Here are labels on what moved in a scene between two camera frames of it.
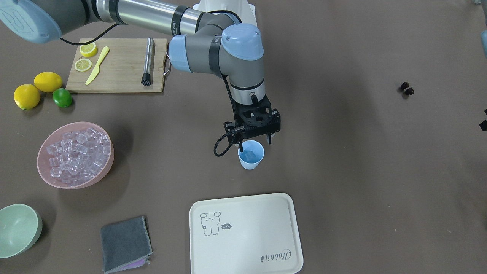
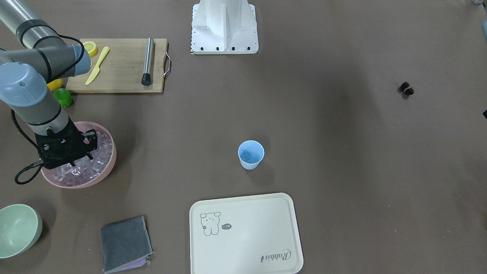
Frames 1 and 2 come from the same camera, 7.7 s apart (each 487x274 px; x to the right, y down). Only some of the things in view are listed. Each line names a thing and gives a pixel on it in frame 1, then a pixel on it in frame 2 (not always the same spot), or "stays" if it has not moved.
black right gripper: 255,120 -> 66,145
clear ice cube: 249,155 stays
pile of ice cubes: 78,155 stays
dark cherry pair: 405,85 stays
